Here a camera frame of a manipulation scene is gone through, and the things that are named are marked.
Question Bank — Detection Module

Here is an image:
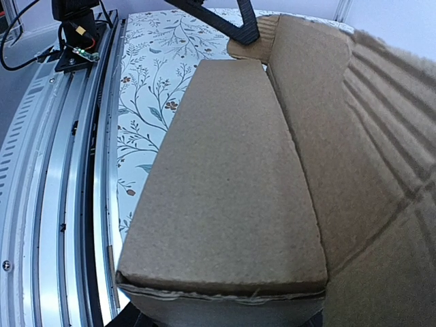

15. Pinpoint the right aluminium corner post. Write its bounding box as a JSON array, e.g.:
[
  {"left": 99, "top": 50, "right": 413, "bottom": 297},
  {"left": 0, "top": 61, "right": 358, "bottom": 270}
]
[{"left": 333, "top": 0, "right": 354, "bottom": 22}]

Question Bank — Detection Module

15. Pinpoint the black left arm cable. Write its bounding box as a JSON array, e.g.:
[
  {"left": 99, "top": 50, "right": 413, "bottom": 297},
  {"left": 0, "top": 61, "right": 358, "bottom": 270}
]
[{"left": 0, "top": 0, "right": 64, "bottom": 72}]

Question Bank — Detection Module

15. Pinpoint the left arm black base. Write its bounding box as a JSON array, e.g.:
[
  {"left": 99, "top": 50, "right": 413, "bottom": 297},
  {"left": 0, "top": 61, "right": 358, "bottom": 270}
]
[{"left": 52, "top": 0, "right": 119, "bottom": 73}]

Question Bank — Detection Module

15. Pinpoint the aluminium front rail frame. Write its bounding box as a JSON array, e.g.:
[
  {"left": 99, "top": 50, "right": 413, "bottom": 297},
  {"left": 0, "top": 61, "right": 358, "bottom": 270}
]
[{"left": 1, "top": 10, "right": 123, "bottom": 326}]

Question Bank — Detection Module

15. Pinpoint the floral patterned table mat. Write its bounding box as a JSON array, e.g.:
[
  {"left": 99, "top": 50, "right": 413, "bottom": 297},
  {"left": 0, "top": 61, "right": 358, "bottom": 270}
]
[{"left": 115, "top": 7, "right": 355, "bottom": 236}]

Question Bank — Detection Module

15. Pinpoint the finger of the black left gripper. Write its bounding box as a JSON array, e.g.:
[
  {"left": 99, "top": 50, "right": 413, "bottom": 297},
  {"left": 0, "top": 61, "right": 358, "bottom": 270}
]
[{"left": 165, "top": 0, "right": 260, "bottom": 46}]

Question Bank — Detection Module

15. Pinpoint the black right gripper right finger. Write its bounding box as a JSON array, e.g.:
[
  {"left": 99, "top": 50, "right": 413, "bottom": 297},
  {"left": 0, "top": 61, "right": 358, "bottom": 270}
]
[{"left": 302, "top": 311, "right": 324, "bottom": 327}]

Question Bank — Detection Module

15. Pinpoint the brown cardboard box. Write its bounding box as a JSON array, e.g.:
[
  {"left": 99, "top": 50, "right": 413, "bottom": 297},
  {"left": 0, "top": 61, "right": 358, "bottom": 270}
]
[{"left": 116, "top": 15, "right": 435, "bottom": 326}]

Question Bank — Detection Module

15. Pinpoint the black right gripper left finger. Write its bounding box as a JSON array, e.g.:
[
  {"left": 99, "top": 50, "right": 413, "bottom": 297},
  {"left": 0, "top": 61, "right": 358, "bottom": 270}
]
[{"left": 106, "top": 302, "right": 153, "bottom": 327}]

